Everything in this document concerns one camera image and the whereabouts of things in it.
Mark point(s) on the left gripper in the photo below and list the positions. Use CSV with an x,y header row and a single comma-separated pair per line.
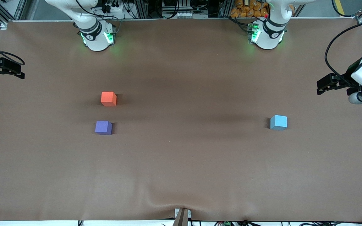
x,y
347,79

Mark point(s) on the light blue foam block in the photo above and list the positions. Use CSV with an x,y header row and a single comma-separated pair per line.
x,y
278,122

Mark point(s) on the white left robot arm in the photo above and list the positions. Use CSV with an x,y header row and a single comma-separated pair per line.
x,y
269,37

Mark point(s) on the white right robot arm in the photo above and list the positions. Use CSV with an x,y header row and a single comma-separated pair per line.
x,y
96,40

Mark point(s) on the orange foam block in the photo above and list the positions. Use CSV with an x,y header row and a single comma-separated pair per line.
x,y
108,98

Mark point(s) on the purple foam block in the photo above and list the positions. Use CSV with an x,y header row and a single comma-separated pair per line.
x,y
103,127

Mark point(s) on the white terminal block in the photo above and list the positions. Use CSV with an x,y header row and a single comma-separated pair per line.
x,y
187,14

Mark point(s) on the bag of orange items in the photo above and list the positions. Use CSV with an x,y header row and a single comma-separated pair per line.
x,y
244,11

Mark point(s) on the white power strip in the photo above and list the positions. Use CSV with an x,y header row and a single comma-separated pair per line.
x,y
115,8

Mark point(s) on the brown table mat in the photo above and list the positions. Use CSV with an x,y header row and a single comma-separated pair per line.
x,y
200,157

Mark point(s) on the green connector plug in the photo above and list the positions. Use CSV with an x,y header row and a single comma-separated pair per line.
x,y
226,223

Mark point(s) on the aluminium frame post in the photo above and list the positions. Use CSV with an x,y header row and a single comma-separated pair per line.
x,y
141,9
225,8

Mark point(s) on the white post bracket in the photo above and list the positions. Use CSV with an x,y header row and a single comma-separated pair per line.
x,y
176,212

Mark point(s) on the brown camera post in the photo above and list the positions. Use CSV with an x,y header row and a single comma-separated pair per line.
x,y
181,219

